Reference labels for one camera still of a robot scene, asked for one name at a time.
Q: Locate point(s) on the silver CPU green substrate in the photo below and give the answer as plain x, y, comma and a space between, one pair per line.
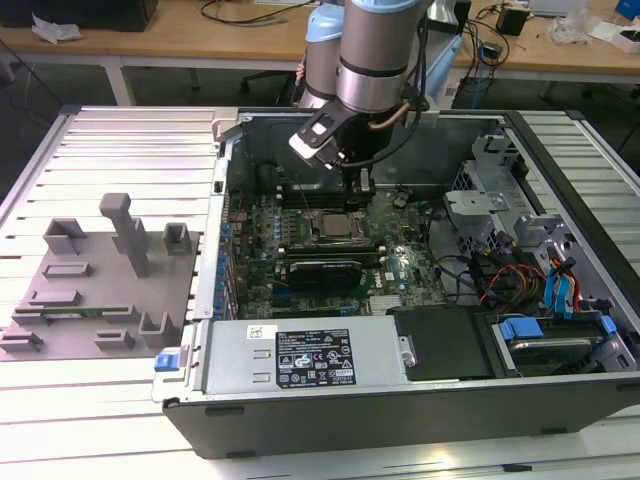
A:
336, 227

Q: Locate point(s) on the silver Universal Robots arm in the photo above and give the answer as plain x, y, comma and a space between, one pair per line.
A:
370, 50

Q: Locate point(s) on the CPU socket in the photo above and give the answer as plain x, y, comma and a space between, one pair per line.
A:
340, 242

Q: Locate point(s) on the round coin battery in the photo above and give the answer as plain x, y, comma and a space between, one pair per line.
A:
400, 201

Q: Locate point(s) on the black office chair base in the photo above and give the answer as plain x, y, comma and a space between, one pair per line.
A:
265, 77

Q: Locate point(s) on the silver metal drive cage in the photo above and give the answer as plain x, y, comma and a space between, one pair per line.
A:
472, 202

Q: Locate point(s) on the green motherboard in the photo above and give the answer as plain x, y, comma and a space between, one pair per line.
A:
260, 235

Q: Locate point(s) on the small silver heatsink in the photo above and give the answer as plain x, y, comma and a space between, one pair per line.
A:
385, 305

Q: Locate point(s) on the small black box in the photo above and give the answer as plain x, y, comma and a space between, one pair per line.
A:
511, 21

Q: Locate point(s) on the black plastic bay cover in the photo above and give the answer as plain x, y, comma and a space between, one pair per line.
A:
440, 340

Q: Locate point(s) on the wooden workbench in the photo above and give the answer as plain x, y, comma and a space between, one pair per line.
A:
150, 42

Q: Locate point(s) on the clear plastic bag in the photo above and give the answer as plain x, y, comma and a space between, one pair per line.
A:
570, 27

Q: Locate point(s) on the silver power supply with label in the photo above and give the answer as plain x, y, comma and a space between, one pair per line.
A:
235, 360

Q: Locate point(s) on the black and silver PC case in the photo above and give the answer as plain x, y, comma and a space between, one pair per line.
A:
350, 425

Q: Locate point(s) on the hard disk in blue carrier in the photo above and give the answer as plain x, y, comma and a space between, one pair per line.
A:
550, 352

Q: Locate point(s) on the white cardboard box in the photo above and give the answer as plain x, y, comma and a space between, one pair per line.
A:
620, 37

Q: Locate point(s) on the blue case latch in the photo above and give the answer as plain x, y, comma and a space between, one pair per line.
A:
166, 361

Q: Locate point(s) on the blue box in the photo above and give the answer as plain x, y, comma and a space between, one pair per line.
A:
625, 9

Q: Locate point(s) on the grey parts rack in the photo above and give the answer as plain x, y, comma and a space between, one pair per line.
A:
100, 300

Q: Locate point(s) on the black equipment case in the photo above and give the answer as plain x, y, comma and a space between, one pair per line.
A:
75, 12

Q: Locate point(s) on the crumpled white paper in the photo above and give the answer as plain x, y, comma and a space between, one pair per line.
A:
55, 29

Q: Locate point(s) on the green RAM stick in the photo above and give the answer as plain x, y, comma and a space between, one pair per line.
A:
75, 314

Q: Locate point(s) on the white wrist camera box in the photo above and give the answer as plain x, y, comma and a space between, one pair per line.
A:
302, 145

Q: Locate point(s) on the silver metal bracket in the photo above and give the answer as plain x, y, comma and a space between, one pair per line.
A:
530, 230

